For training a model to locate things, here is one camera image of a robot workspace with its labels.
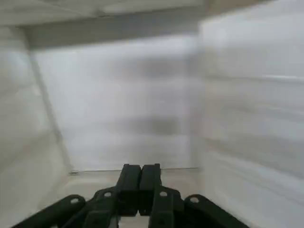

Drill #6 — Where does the white folding storage box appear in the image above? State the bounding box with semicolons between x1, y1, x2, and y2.
0;0;304;228

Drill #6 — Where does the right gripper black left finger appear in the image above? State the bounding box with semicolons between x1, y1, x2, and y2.
11;163;143;228

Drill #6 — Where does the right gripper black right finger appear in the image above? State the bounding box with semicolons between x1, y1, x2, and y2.
139;162;250;228

